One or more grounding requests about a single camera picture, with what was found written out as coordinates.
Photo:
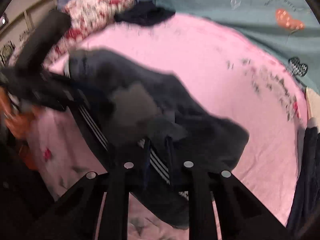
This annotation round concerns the white quilted pillow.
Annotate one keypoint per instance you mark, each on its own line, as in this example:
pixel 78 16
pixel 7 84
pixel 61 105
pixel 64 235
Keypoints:
pixel 313 105

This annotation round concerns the dark navy flat garment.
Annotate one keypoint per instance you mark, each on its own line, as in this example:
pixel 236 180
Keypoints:
pixel 306 196

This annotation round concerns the folded dark navy garment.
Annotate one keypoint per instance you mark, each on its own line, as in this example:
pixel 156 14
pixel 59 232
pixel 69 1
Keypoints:
pixel 144 13

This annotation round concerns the pink floral bed sheet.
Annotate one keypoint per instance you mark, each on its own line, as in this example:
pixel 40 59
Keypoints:
pixel 228 76

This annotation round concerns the red floral rolled quilt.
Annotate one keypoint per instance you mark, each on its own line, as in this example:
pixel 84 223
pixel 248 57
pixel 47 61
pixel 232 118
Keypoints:
pixel 87 17

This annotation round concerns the black track pants white stripes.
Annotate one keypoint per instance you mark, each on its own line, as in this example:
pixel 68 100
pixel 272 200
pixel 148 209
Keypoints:
pixel 131 113

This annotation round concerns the teal heart-print quilt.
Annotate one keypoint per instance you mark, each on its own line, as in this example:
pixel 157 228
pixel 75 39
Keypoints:
pixel 287 29

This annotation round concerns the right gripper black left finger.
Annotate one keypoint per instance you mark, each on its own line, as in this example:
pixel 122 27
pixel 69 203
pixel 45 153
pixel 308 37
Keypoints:
pixel 97 206

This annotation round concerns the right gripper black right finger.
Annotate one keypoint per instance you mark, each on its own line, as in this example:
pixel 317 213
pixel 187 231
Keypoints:
pixel 220 206

